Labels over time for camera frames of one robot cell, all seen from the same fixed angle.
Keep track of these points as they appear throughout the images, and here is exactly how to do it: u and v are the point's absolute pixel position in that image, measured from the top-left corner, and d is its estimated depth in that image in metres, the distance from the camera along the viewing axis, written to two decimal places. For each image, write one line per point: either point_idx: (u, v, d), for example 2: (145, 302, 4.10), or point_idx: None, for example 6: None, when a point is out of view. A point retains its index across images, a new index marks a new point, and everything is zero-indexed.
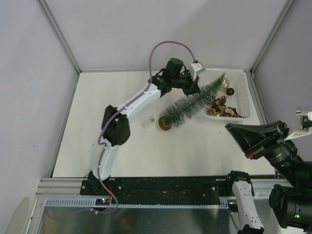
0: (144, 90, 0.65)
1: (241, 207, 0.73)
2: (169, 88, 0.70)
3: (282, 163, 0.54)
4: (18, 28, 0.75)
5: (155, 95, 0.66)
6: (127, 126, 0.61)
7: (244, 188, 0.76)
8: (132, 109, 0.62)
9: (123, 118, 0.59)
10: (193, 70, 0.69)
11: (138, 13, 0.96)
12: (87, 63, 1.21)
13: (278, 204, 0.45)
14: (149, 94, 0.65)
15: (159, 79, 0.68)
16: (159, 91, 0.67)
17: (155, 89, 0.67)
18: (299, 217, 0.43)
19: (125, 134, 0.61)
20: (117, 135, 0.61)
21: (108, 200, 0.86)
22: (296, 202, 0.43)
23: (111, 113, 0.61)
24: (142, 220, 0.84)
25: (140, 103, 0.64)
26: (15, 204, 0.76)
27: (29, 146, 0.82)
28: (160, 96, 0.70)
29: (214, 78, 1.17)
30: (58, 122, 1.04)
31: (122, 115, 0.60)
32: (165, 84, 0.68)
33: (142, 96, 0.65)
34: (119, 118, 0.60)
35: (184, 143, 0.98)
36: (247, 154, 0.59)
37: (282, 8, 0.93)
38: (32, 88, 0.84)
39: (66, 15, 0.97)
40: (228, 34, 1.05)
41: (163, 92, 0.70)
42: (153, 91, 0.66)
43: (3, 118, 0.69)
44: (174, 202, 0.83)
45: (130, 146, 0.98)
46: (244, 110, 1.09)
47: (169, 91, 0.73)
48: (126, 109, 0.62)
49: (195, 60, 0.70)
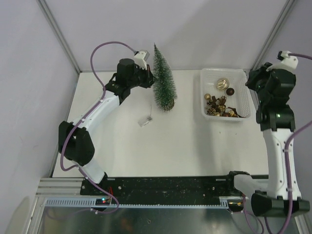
0: (101, 98, 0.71)
1: (242, 183, 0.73)
2: (126, 92, 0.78)
3: (261, 85, 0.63)
4: (18, 28, 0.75)
5: (112, 101, 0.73)
6: (89, 139, 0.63)
7: (240, 175, 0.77)
8: (91, 120, 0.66)
9: (82, 132, 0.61)
10: (140, 59, 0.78)
11: (138, 12, 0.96)
12: (87, 63, 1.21)
13: (263, 117, 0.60)
14: (107, 101, 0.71)
15: (114, 86, 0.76)
16: (116, 97, 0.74)
17: (113, 96, 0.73)
18: (279, 117, 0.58)
19: (88, 149, 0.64)
20: (79, 155, 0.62)
21: (108, 200, 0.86)
22: (274, 109, 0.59)
23: (67, 131, 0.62)
24: (142, 220, 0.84)
25: (97, 112, 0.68)
26: (15, 204, 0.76)
27: (29, 145, 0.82)
28: (119, 102, 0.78)
29: (213, 79, 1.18)
30: (58, 121, 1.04)
31: (80, 129, 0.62)
32: (121, 88, 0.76)
33: (98, 105, 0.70)
34: (77, 133, 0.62)
35: (184, 143, 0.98)
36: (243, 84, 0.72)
37: (282, 8, 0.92)
38: (32, 87, 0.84)
39: (65, 15, 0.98)
40: (228, 34, 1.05)
41: (122, 97, 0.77)
42: (110, 98, 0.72)
43: (3, 118, 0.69)
44: (174, 202, 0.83)
45: (130, 145, 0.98)
46: (244, 109, 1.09)
47: (128, 95, 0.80)
48: (84, 122, 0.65)
49: (136, 52, 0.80)
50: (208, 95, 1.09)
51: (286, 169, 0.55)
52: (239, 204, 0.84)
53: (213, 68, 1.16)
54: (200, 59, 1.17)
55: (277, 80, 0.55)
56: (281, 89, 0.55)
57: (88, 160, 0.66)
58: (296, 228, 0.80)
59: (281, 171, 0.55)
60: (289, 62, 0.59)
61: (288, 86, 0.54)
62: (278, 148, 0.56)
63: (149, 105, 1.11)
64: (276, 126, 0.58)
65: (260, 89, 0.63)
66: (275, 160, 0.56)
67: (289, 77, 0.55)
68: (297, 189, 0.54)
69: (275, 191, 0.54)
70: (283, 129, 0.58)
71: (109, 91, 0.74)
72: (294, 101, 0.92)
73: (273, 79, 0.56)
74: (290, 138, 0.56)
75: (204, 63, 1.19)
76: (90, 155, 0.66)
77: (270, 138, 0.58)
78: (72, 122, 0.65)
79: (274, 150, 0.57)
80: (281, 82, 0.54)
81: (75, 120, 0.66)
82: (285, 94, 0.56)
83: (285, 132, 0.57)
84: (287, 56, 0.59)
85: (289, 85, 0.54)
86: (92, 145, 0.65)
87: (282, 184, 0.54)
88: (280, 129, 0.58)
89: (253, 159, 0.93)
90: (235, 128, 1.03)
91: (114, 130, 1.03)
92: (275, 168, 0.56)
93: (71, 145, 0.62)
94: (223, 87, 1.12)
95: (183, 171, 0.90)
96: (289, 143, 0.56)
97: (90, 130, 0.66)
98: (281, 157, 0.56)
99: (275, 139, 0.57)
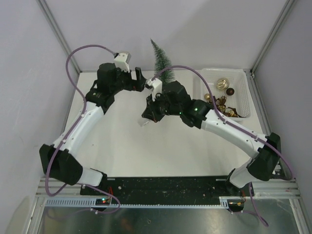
0: (82, 113, 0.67)
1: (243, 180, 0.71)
2: (110, 100, 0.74)
3: (166, 109, 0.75)
4: (17, 29, 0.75)
5: (95, 113, 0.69)
6: (74, 159, 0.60)
7: (233, 175, 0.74)
8: (73, 140, 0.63)
9: (65, 155, 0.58)
10: (121, 63, 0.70)
11: (138, 13, 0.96)
12: (87, 63, 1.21)
13: (190, 120, 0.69)
14: (88, 115, 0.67)
15: (95, 94, 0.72)
16: (98, 108, 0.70)
17: (94, 107, 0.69)
18: (198, 109, 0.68)
19: (75, 169, 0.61)
20: (67, 175, 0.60)
21: (108, 200, 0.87)
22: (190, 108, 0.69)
23: (48, 155, 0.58)
24: (142, 220, 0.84)
25: (78, 129, 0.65)
26: (15, 204, 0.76)
27: (29, 145, 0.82)
28: (103, 111, 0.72)
29: (214, 78, 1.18)
30: (57, 121, 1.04)
31: (62, 151, 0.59)
32: (103, 97, 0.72)
33: (80, 121, 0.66)
34: (59, 156, 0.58)
35: (184, 142, 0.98)
36: (154, 120, 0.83)
37: (282, 8, 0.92)
38: (32, 87, 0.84)
39: (65, 15, 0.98)
40: (228, 34, 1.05)
41: (105, 106, 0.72)
42: (92, 111, 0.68)
43: (3, 117, 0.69)
44: (174, 202, 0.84)
45: (129, 146, 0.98)
46: (244, 110, 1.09)
47: (111, 104, 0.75)
48: (65, 143, 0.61)
49: (115, 53, 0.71)
50: (208, 95, 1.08)
51: (238, 130, 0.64)
52: (239, 204, 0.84)
53: (213, 68, 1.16)
54: (200, 59, 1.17)
55: (173, 91, 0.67)
56: (179, 95, 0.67)
57: (77, 178, 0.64)
58: (296, 229, 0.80)
59: (239, 135, 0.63)
60: (155, 83, 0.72)
61: (181, 89, 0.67)
62: (221, 125, 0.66)
63: None
64: (203, 116, 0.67)
65: (168, 111, 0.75)
66: (228, 132, 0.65)
67: (175, 85, 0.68)
68: (260, 133, 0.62)
69: (252, 149, 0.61)
70: (209, 113, 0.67)
71: (90, 102, 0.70)
72: (290, 101, 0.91)
73: (168, 93, 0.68)
74: (216, 113, 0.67)
75: (204, 63, 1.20)
76: (79, 172, 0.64)
77: (211, 125, 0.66)
78: (53, 145, 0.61)
79: (219, 128, 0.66)
80: (176, 92, 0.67)
81: (56, 141, 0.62)
82: (186, 96, 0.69)
83: (212, 114, 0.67)
84: (151, 82, 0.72)
85: (181, 89, 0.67)
86: (78, 164, 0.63)
87: (250, 141, 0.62)
88: (207, 115, 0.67)
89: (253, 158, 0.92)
90: None
91: (115, 130, 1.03)
92: (234, 137, 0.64)
93: (55, 168, 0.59)
94: (223, 87, 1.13)
95: (183, 170, 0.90)
96: (220, 115, 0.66)
97: (73, 150, 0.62)
98: (226, 128, 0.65)
99: (214, 123, 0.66)
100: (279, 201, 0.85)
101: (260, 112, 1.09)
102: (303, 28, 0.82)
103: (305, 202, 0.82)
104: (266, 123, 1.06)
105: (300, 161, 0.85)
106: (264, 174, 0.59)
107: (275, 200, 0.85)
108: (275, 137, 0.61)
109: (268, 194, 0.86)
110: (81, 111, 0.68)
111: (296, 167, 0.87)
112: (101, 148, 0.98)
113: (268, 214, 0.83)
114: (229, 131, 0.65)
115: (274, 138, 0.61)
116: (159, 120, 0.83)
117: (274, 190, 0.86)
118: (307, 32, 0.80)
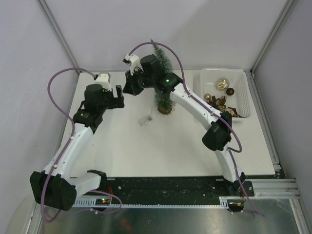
0: (71, 135, 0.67)
1: (231, 166, 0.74)
2: (98, 119, 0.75)
3: (143, 82, 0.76)
4: (18, 29, 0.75)
5: (85, 134, 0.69)
6: (66, 183, 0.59)
7: (224, 174, 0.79)
8: (65, 164, 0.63)
9: (57, 180, 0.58)
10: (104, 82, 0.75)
11: (138, 12, 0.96)
12: (87, 63, 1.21)
13: (162, 89, 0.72)
14: (78, 136, 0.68)
15: (83, 114, 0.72)
16: (87, 128, 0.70)
17: (83, 128, 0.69)
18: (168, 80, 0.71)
19: (68, 194, 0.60)
20: (60, 201, 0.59)
21: (108, 200, 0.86)
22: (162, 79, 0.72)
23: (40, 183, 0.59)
24: (142, 220, 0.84)
25: (69, 152, 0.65)
26: (15, 204, 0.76)
27: (29, 145, 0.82)
28: (92, 131, 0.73)
29: (214, 78, 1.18)
30: (57, 121, 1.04)
31: (55, 176, 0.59)
32: (92, 117, 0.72)
33: (70, 143, 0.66)
34: (51, 183, 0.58)
35: (184, 141, 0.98)
36: (133, 93, 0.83)
37: (282, 8, 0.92)
38: (32, 87, 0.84)
39: (65, 15, 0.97)
40: (228, 34, 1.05)
41: (94, 126, 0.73)
42: (81, 132, 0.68)
43: (3, 118, 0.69)
44: (174, 202, 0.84)
45: (129, 146, 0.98)
46: (244, 110, 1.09)
47: (100, 122, 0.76)
48: (56, 168, 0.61)
49: (95, 75, 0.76)
50: (208, 95, 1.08)
51: (199, 105, 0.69)
52: (239, 204, 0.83)
53: (213, 68, 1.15)
54: (200, 58, 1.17)
55: (147, 62, 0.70)
56: (153, 66, 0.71)
57: (72, 201, 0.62)
58: (296, 229, 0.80)
59: (199, 108, 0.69)
60: (133, 58, 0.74)
61: (155, 60, 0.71)
62: (185, 97, 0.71)
63: (149, 105, 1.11)
64: (171, 87, 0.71)
65: (145, 84, 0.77)
66: (190, 105, 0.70)
67: (150, 58, 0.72)
68: (216, 109, 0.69)
69: (206, 122, 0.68)
70: (178, 86, 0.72)
71: (79, 124, 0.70)
72: (290, 101, 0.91)
73: (144, 64, 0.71)
74: (184, 86, 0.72)
75: (204, 63, 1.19)
76: (73, 195, 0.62)
77: (176, 97, 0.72)
78: (45, 172, 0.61)
79: (184, 100, 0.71)
80: (150, 63, 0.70)
81: (47, 167, 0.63)
82: (159, 68, 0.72)
83: (181, 87, 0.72)
84: (129, 57, 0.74)
85: (154, 61, 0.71)
86: (72, 187, 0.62)
87: (206, 115, 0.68)
88: (176, 87, 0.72)
89: (253, 158, 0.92)
90: (235, 128, 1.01)
91: (114, 130, 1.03)
92: (194, 109, 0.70)
93: (49, 195, 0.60)
94: (223, 87, 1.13)
95: (183, 170, 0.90)
96: (186, 89, 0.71)
97: (65, 174, 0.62)
98: (190, 101, 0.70)
99: (180, 94, 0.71)
100: (279, 201, 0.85)
101: (261, 112, 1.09)
102: (304, 28, 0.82)
103: (304, 202, 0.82)
104: (266, 123, 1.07)
105: (299, 161, 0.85)
106: (214, 144, 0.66)
107: (274, 200, 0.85)
108: (229, 114, 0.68)
109: (268, 194, 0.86)
110: (70, 133, 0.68)
111: (295, 167, 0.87)
112: (101, 148, 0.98)
113: (268, 215, 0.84)
114: (191, 104, 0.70)
115: (227, 116, 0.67)
116: (138, 94, 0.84)
117: (274, 190, 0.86)
118: (307, 32, 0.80)
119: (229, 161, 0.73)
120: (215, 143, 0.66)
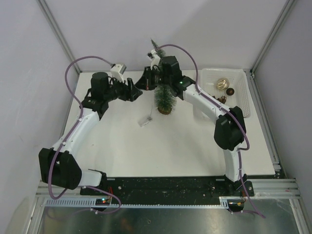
0: (79, 117, 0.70)
1: (236, 166, 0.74)
2: (105, 106, 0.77)
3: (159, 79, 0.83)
4: (18, 29, 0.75)
5: (92, 118, 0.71)
6: (74, 161, 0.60)
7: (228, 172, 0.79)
8: (73, 142, 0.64)
9: (66, 156, 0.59)
10: (116, 72, 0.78)
11: (138, 13, 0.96)
12: (87, 63, 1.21)
13: (177, 90, 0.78)
14: (85, 119, 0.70)
15: (91, 102, 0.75)
16: (94, 113, 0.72)
17: (90, 111, 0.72)
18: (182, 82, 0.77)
19: (75, 172, 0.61)
20: (67, 178, 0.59)
21: (108, 200, 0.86)
22: (177, 80, 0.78)
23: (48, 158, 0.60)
24: (142, 219, 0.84)
25: (77, 133, 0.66)
26: (15, 204, 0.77)
27: (29, 145, 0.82)
28: (99, 117, 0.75)
29: (214, 78, 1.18)
30: (57, 121, 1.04)
31: (63, 152, 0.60)
32: (99, 103, 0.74)
33: (78, 124, 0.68)
34: (59, 158, 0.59)
35: (184, 141, 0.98)
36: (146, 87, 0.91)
37: (282, 8, 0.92)
38: (32, 87, 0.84)
39: (65, 15, 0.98)
40: (227, 34, 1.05)
41: (101, 112, 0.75)
42: (88, 115, 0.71)
43: (3, 119, 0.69)
44: (174, 202, 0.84)
45: (129, 146, 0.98)
46: (244, 110, 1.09)
47: (106, 109, 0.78)
48: (65, 145, 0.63)
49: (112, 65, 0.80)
50: None
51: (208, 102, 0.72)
52: (239, 204, 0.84)
53: (213, 68, 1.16)
54: (200, 59, 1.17)
55: (168, 63, 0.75)
56: (173, 68, 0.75)
57: (77, 183, 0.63)
58: (296, 229, 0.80)
59: (208, 105, 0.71)
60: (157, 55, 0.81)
61: (175, 63, 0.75)
62: (196, 95, 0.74)
63: (149, 105, 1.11)
64: (185, 87, 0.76)
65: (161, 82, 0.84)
66: (201, 103, 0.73)
67: (170, 59, 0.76)
68: (224, 105, 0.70)
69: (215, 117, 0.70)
70: (190, 87, 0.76)
71: (87, 108, 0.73)
72: (290, 101, 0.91)
73: (163, 64, 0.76)
74: (195, 87, 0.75)
75: (204, 63, 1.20)
76: (78, 176, 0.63)
77: (188, 96, 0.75)
78: (53, 148, 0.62)
79: (194, 98, 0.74)
80: (170, 65, 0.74)
81: (55, 144, 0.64)
82: (178, 70, 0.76)
83: (192, 87, 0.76)
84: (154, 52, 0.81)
85: (174, 63, 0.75)
86: (79, 168, 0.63)
87: (215, 109, 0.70)
88: (188, 87, 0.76)
89: (253, 157, 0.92)
90: None
91: (114, 130, 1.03)
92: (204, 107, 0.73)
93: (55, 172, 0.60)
94: (223, 87, 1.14)
95: (183, 169, 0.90)
96: (198, 88, 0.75)
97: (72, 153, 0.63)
98: (200, 98, 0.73)
99: (191, 93, 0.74)
100: (279, 201, 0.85)
101: (261, 112, 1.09)
102: (303, 28, 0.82)
103: (304, 202, 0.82)
104: (266, 123, 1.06)
105: (299, 161, 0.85)
106: (224, 139, 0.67)
107: (274, 200, 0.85)
108: (238, 109, 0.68)
109: (268, 194, 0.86)
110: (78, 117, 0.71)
111: (295, 167, 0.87)
112: (101, 148, 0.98)
113: (268, 215, 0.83)
114: (201, 101, 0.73)
115: (237, 111, 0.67)
116: (150, 89, 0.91)
117: (274, 190, 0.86)
118: (306, 32, 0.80)
119: (236, 161, 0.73)
120: (227, 140, 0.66)
